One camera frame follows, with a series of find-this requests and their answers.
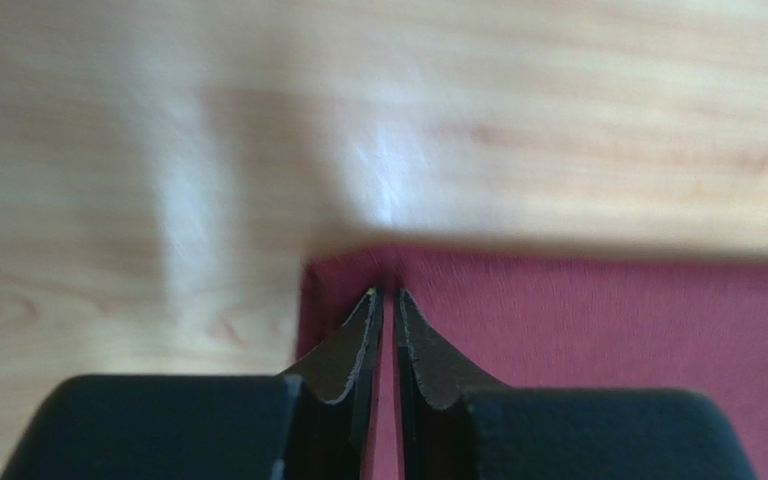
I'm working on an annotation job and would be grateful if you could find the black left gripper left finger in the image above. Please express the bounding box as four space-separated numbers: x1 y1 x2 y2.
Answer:
2 288 383 479

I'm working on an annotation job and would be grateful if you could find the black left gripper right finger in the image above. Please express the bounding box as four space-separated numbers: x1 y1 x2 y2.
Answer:
394 289 755 479

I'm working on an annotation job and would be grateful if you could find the dark red cloth napkin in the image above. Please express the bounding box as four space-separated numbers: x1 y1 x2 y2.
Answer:
296 245 768 479

